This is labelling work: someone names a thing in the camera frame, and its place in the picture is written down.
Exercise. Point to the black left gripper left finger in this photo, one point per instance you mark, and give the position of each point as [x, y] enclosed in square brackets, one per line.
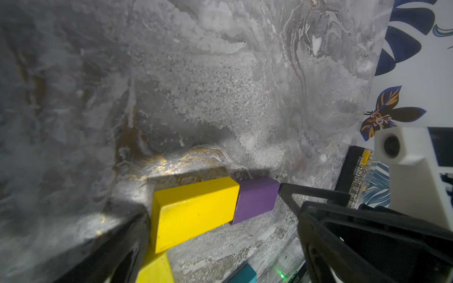
[119, 258]

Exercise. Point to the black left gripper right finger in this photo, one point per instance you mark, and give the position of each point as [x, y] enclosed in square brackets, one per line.
[327, 255]

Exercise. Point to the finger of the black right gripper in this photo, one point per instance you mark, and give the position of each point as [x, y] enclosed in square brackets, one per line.
[407, 249]
[286, 192]

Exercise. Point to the purple short block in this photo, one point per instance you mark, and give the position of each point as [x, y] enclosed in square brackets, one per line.
[256, 197]

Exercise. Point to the long yellow block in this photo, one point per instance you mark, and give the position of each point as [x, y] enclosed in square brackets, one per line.
[155, 268]

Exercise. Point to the short yellow block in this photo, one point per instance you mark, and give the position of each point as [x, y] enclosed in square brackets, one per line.
[185, 212]

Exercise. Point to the teal block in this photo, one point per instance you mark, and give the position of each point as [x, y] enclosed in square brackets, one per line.
[245, 274]

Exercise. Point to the yellow screwdriver bit set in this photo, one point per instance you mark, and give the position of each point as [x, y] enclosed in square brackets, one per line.
[355, 174]

